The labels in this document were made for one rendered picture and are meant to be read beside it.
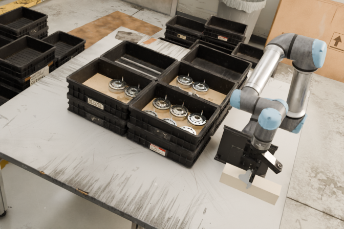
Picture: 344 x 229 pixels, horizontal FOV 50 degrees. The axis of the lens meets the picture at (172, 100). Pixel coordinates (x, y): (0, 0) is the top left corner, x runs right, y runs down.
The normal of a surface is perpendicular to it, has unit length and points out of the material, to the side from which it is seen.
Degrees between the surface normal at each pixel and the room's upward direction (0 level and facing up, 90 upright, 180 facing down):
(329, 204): 0
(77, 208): 0
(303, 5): 81
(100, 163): 0
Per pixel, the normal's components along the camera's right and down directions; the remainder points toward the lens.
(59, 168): 0.15, -0.80
